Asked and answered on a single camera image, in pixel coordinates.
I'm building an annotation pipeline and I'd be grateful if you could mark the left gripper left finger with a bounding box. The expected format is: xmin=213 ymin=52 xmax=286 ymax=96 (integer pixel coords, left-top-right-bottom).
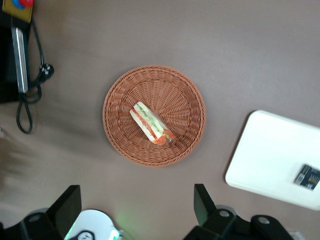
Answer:
xmin=46 ymin=184 xmax=83 ymax=240

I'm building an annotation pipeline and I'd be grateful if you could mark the brown round wicker basket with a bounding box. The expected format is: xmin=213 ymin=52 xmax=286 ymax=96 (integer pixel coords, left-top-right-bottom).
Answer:
xmin=101 ymin=65 xmax=207 ymax=168

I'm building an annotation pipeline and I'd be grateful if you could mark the small black Face box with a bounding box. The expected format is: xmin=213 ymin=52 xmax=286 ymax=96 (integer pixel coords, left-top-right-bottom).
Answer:
xmin=293 ymin=163 xmax=320 ymax=191

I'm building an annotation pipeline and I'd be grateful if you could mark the black countertop appliance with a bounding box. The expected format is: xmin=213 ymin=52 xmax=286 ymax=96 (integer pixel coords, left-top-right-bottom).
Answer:
xmin=0 ymin=9 xmax=33 ymax=105

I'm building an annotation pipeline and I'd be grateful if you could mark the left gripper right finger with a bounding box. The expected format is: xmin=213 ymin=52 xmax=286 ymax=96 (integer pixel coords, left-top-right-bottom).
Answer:
xmin=194 ymin=183 xmax=218 ymax=227

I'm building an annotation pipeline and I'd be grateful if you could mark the yellow control panel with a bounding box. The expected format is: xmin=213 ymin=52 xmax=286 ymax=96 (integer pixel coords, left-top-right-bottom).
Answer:
xmin=1 ymin=0 xmax=35 ymax=24

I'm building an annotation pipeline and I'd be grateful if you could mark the cream plastic tray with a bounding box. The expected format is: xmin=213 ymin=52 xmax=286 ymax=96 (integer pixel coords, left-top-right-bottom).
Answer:
xmin=224 ymin=109 xmax=320 ymax=211

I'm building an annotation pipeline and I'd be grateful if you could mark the red emergency stop button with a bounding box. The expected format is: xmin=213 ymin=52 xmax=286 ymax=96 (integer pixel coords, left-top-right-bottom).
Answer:
xmin=11 ymin=0 xmax=35 ymax=10

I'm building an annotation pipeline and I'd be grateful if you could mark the triangle sandwich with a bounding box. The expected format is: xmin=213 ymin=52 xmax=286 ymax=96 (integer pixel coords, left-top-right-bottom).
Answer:
xmin=129 ymin=101 xmax=175 ymax=146

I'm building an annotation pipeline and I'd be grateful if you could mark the black power cable with plug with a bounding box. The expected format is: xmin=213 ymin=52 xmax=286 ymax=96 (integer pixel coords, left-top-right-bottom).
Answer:
xmin=15 ymin=19 xmax=55 ymax=135

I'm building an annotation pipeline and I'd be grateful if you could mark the silver metal handle bar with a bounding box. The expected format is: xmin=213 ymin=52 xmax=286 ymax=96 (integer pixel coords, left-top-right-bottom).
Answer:
xmin=11 ymin=26 xmax=29 ymax=95

